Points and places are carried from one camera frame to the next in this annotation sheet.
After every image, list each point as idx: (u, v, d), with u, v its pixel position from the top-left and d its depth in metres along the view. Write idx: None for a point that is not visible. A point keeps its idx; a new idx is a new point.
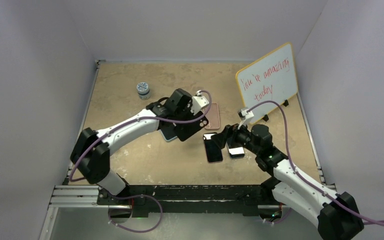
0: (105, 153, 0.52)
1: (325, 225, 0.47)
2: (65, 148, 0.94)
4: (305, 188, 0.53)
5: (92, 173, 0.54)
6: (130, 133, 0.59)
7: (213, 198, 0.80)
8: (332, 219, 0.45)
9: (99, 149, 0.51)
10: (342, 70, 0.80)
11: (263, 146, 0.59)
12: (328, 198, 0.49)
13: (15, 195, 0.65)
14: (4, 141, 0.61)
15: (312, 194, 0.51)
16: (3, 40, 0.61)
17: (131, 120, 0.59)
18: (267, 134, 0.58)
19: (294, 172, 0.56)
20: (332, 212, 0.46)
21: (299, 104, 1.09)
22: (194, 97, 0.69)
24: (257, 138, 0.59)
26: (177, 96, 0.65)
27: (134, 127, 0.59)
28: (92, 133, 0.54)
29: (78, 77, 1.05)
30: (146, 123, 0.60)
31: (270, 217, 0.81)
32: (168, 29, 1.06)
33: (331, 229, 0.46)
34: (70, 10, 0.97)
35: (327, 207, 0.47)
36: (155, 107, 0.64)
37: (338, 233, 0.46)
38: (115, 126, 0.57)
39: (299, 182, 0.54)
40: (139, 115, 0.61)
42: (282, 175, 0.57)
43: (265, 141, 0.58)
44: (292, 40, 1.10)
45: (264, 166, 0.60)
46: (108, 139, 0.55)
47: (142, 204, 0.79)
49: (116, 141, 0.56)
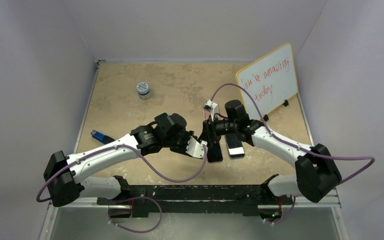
0: (70, 184, 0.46)
1: (303, 178, 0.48)
2: (65, 148, 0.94)
4: (282, 146, 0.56)
5: (56, 201, 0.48)
6: (106, 161, 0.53)
7: (213, 198, 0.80)
8: (307, 168, 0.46)
9: (63, 177, 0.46)
10: (342, 70, 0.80)
11: (239, 118, 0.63)
12: (302, 151, 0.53)
13: (15, 195, 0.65)
14: (5, 141, 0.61)
15: (288, 150, 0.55)
16: (3, 39, 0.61)
17: (107, 148, 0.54)
18: (239, 105, 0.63)
19: (270, 134, 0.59)
20: (306, 162, 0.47)
21: (299, 104, 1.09)
22: (196, 143, 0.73)
24: (231, 110, 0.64)
26: (169, 124, 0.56)
27: (110, 155, 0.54)
28: (62, 158, 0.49)
29: (78, 76, 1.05)
30: (125, 151, 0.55)
31: (270, 217, 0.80)
32: (168, 29, 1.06)
33: (309, 179, 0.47)
34: (70, 10, 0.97)
35: (302, 158, 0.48)
36: (142, 133, 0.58)
37: (317, 184, 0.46)
38: (88, 154, 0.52)
39: (275, 143, 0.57)
40: (119, 142, 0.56)
42: (260, 141, 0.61)
43: (239, 112, 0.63)
44: (292, 40, 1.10)
45: (244, 136, 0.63)
46: (77, 166, 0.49)
47: (142, 204, 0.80)
49: (85, 170, 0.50)
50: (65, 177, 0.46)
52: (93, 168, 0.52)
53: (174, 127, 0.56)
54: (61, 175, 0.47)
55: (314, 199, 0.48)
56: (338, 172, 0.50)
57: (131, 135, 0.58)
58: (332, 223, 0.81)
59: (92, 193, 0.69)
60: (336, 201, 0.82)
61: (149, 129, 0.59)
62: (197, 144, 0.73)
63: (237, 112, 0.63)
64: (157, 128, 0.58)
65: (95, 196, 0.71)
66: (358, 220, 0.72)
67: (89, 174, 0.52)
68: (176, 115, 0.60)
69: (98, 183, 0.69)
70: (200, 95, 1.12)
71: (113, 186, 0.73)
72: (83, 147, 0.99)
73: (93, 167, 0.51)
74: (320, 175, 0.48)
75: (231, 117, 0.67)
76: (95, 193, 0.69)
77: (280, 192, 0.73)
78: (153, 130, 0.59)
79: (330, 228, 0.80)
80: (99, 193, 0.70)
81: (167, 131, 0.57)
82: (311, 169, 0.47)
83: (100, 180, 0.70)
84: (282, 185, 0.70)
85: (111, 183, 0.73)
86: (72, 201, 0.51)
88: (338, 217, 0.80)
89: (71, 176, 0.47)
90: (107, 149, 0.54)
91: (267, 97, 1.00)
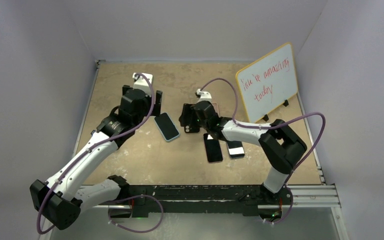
0: (63, 203, 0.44)
1: (270, 153, 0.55)
2: (65, 148, 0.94)
4: (246, 131, 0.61)
5: (61, 222, 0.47)
6: (86, 167, 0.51)
7: (213, 198, 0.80)
8: (269, 141, 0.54)
9: (53, 200, 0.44)
10: (342, 70, 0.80)
11: (209, 118, 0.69)
12: (264, 129, 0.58)
13: (15, 195, 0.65)
14: (4, 142, 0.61)
15: (252, 132, 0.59)
16: (3, 40, 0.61)
17: (81, 156, 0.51)
18: (207, 106, 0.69)
19: (236, 125, 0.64)
20: (267, 137, 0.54)
21: (299, 104, 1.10)
22: (135, 83, 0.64)
24: (201, 112, 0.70)
26: (127, 103, 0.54)
27: (87, 161, 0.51)
28: (41, 185, 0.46)
29: (78, 77, 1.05)
30: (99, 150, 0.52)
31: (270, 217, 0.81)
32: (168, 29, 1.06)
33: (273, 151, 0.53)
34: (70, 10, 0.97)
35: (265, 135, 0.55)
36: (108, 125, 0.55)
37: (281, 155, 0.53)
38: (65, 169, 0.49)
39: (241, 130, 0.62)
40: (89, 144, 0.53)
42: (230, 133, 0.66)
43: (208, 113, 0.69)
44: (292, 40, 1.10)
45: (216, 134, 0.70)
46: (61, 186, 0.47)
47: (142, 204, 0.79)
49: (70, 186, 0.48)
50: (55, 199, 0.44)
52: (78, 180, 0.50)
53: (134, 103, 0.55)
54: (49, 200, 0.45)
55: (285, 169, 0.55)
56: (302, 139, 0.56)
57: (98, 131, 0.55)
58: (332, 223, 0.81)
59: (93, 202, 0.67)
60: (337, 201, 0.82)
61: (113, 118, 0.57)
62: (139, 84, 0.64)
63: (206, 113, 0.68)
64: (120, 113, 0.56)
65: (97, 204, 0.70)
66: (358, 220, 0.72)
67: (78, 187, 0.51)
68: (129, 91, 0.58)
69: (94, 191, 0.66)
70: None
71: (110, 187, 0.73)
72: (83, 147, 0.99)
73: (77, 179, 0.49)
74: (286, 147, 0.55)
75: (202, 119, 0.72)
76: (97, 200, 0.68)
77: (277, 187, 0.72)
78: (117, 116, 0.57)
79: (330, 228, 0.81)
80: (102, 198, 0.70)
81: (131, 110, 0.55)
82: (272, 142, 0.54)
83: (95, 185, 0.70)
84: (269, 178, 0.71)
85: (107, 184, 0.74)
86: (76, 215, 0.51)
88: (338, 217, 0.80)
89: (59, 197, 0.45)
90: (81, 156, 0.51)
91: (267, 97, 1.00)
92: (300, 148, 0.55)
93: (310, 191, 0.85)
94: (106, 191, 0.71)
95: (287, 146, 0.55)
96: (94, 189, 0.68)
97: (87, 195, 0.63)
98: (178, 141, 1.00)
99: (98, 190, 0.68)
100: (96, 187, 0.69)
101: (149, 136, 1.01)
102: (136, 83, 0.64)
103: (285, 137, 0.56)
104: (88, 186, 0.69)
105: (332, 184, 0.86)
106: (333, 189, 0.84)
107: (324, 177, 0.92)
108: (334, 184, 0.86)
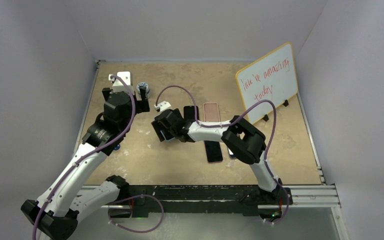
0: (55, 222, 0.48)
1: (234, 149, 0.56)
2: (65, 148, 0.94)
4: (209, 130, 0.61)
5: (59, 236, 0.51)
6: (76, 181, 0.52)
7: (213, 198, 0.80)
8: (230, 139, 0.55)
9: (45, 221, 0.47)
10: (342, 70, 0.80)
11: (174, 123, 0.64)
12: (225, 126, 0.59)
13: (16, 195, 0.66)
14: (4, 143, 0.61)
15: (215, 131, 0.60)
16: (3, 40, 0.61)
17: (68, 171, 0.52)
18: (168, 112, 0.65)
19: (199, 125, 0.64)
20: (228, 135, 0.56)
21: (299, 104, 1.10)
22: (113, 86, 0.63)
24: (163, 119, 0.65)
26: (111, 110, 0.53)
27: (75, 176, 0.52)
28: (32, 205, 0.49)
29: (78, 77, 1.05)
30: (87, 164, 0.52)
31: (270, 217, 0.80)
32: (168, 29, 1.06)
33: (237, 147, 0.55)
34: (70, 10, 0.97)
35: (226, 132, 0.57)
36: (94, 133, 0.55)
37: (244, 149, 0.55)
38: (54, 187, 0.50)
39: (204, 130, 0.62)
40: (76, 158, 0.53)
42: (196, 135, 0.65)
43: (170, 119, 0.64)
44: (292, 40, 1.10)
45: (183, 137, 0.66)
46: (51, 204, 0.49)
47: (142, 204, 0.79)
49: (60, 203, 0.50)
50: (46, 220, 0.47)
52: (69, 195, 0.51)
53: (118, 109, 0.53)
54: (41, 219, 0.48)
55: (251, 161, 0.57)
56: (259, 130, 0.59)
57: (84, 143, 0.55)
58: (332, 223, 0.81)
59: (91, 208, 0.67)
60: (336, 201, 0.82)
61: (99, 125, 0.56)
62: (118, 85, 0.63)
63: (169, 120, 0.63)
64: (106, 120, 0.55)
65: (98, 207, 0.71)
66: (358, 220, 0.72)
67: (70, 201, 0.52)
68: (112, 95, 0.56)
69: (92, 198, 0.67)
70: (201, 95, 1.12)
71: (108, 188, 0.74)
72: None
73: (67, 195, 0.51)
74: (247, 140, 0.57)
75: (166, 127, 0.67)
76: (96, 205, 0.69)
77: (266, 184, 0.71)
78: (103, 123, 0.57)
79: (330, 228, 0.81)
80: (101, 202, 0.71)
81: (116, 116, 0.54)
82: (234, 138, 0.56)
83: (92, 190, 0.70)
84: (259, 178, 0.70)
85: (106, 187, 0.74)
86: (73, 226, 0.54)
88: (338, 217, 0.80)
89: (50, 217, 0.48)
90: (69, 172, 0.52)
91: (267, 97, 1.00)
92: (259, 139, 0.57)
93: (310, 191, 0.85)
94: (105, 195, 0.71)
95: (247, 139, 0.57)
96: (92, 195, 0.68)
97: (84, 204, 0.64)
98: (178, 141, 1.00)
99: (96, 196, 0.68)
100: (93, 192, 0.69)
101: (149, 136, 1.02)
102: (114, 86, 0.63)
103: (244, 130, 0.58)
104: (86, 192, 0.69)
105: (332, 184, 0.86)
106: (333, 189, 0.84)
107: (324, 177, 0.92)
108: (334, 184, 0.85)
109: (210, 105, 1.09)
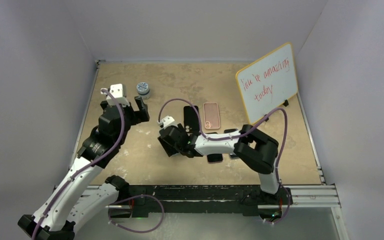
0: (51, 237, 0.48)
1: (249, 161, 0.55)
2: (65, 149, 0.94)
4: (219, 143, 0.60)
5: None
6: (72, 195, 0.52)
7: (213, 198, 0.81)
8: (243, 151, 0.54)
9: (41, 236, 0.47)
10: (342, 70, 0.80)
11: (179, 139, 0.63)
12: (236, 138, 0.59)
13: (16, 195, 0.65)
14: (4, 142, 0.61)
15: (225, 144, 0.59)
16: (3, 40, 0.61)
17: (64, 186, 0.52)
18: (170, 130, 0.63)
19: (207, 139, 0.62)
20: (241, 146, 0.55)
21: (299, 104, 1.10)
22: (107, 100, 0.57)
24: (167, 137, 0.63)
26: (105, 124, 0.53)
27: (71, 190, 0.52)
28: (28, 221, 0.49)
29: (78, 77, 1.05)
30: (82, 178, 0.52)
31: (270, 217, 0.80)
32: (168, 29, 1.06)
33: (251, 159, 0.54)
34: (70, 10, 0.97)
35: (237, 144, 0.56)
36: (89, 147, 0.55)
37: (259, 159, 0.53)
38: (50, 202, 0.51)
39: (214, 143, 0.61)
40: (71, 172, 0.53)
42: (204, 148, 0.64)
43: (174, 136, 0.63)
44: (292, 40, 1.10)
45: (190, 153, 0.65)
46: (47, 219, 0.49)
47: (142, 204, 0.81)
49: (57, 218, 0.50)
50: (43, 235, 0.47)
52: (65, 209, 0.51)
53: (112, 123, 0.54)
54: (38, 235, 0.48)
55: (268, 171, 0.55)
56: (272, 137, 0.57)
57: (79, 156, 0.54)
58: (332, 223, 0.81)
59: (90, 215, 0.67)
60: (336, 201, 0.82)
61: (94, 139, 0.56)
62: (110, 99, 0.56)
63: (173, 137, 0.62)
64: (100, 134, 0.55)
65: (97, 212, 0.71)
66: (359, 220, 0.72)
67: (67, 214, 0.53)
68: (107, 110, 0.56)
69: (89, 205, 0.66)
70: (201, 94, 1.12)
71: (106, 191, 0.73)
72: None
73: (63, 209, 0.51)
74: (261, 149, 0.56)
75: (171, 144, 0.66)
76: (94, 212, 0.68)
77: (271, 188, 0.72)
78: (98, 136, 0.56)
79: (329, 228, 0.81)
80: (100, 207, 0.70)
81: (111, 130, 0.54)
82: (247, 150, 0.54)
83: (90, 196, 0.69)
84: (264, 182, 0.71)
85: (104, 191, 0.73)
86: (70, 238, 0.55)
88: (338, 217, 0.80)
89: (47, 232, 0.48)
90: (65, 186, 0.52)
91: (267, 97, 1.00)
92: (273, 146, 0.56)
93: (310, 191, 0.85)
94: (103, 199, 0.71)
95: (260, 148, 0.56)
96: (89, 202, 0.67)
97: (81, 213, 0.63)
98: None
99: (93, 203, 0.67)
100: (90, 199, 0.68)
101: (149, 136, 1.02)
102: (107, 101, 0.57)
103: (256, 139, 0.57)
104: (83, 199, 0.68)
105: (332, 184, 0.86)
106: (333, 189, 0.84)
107: (324, 177, 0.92)
108: (334, 184, 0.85)
109: (211, 105, 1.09)
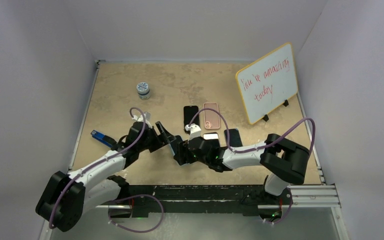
0: (81, 192, 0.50)
1: (278, 171, 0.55)
2: (65, 149, 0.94)
4: (245, 155, 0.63)
5: (66, 219, 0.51)
6: (102, 171, 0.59)
7: (213, 198, 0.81)
8: (271, 161, 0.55)
9: (74, 188, 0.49)
10: (342, 70, 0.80)
11: (207, 154, 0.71)
12: (262, 148, 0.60)
13: (15, 195, 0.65)
14: (3, 142, 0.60)
15: (252, 155, 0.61)
16: (3, 39, 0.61)
17: (100, 161, 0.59)
18: (200, 143, 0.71)
19: (233, 152, 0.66)
20: (268, 157, 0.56)
21: (299, 104, 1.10)
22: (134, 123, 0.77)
24: (197, 150, 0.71)
26: (135, 132, 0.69)
27: (104, 166, 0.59)
28: (63, 176, 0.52)
29: (78, 76, 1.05)
30: (114, 162, 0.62)
31: (270, 217, 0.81)
32: (168, 29, 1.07)
33: (281, 169, 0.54)
34: (70, 10, 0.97)
35: (265, 155, 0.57)
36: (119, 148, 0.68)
37: (288, 168, 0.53)
38: (87, 167, 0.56)
39: (241, 155, 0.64)
40: (107, 155, 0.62)
42: (232, 162, 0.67)
43: (204, 149, 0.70)
44: (292, 40, 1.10)
45: (219, 168, 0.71)
46: (82, 178, 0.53)
47: (142, 204, 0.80)
49: (89, 181, 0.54)
50: (75, 188, 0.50)
52: (94, 180, 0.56)
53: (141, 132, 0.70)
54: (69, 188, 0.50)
55: (298, 180, 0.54)
56: (301, 145, 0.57)
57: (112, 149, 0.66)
58: (332, 223, 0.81)
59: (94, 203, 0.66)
60: (336, 201, 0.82)
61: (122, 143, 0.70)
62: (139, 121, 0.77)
63: (203, 151, 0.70)
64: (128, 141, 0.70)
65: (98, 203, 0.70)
66: (359, 220, 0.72)
67: (90, 186, 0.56)
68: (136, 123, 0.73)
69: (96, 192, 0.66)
70: (201, 95, 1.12)
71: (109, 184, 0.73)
72: (83, 147, 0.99)
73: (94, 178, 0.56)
74: (291, 158, 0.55)
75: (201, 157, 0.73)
76: (97, 200, 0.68)
77: (279, 190, 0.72)
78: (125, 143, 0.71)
79: (329, 228, 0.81)
80: (103, 197, 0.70)
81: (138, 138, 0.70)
82: (274, 160, 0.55)
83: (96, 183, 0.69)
84: (274, 184, 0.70)
85: (108, 184, 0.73)
86: (75, 218, 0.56)
88: (338, 217, 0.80)
89: (80, 186, 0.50)
90: (100, 161, 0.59)
91: (267, 97, 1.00)
92: (303, 154, 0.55)
93: (310, 191, 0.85)
94: (106, 192, 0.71)
95: (290, 156, 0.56)
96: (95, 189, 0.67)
97: (89, 196, 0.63)
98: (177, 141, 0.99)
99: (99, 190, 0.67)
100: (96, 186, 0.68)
101: None
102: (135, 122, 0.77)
103: (284, 148, 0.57)
104: None
105: (332, 184, 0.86)
106: (333, 189, 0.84)
107: (324, 177, 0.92)
108: (334, 184, 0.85)
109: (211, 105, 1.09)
